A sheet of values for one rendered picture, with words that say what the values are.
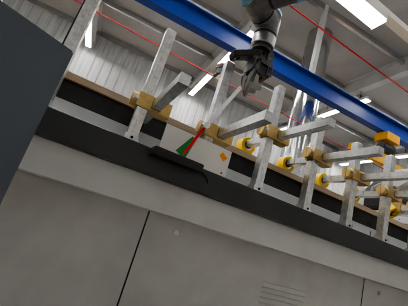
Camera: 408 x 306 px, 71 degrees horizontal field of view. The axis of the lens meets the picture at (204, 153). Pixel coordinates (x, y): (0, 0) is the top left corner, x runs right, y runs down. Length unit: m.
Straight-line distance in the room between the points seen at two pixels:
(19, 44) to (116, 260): 0.97
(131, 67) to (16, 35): 8.76
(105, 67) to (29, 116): 8.69
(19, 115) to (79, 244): 0.91
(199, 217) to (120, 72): 8.07
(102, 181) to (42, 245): 0.33
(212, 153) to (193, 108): 8.07
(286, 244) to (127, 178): 0.67
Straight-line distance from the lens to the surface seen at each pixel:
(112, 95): 1.16
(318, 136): 1.34
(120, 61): 9.03
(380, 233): 1.63
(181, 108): 8.95
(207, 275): 1.28
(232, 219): 1.06
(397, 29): 2.88
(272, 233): 1.17
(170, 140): 0.95
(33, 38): 0.25
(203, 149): 0.99
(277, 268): 1.47
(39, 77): 0.24
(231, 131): 0.94
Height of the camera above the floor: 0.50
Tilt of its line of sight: 15 degrees up
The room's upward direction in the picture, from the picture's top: 17 degrees clockwise
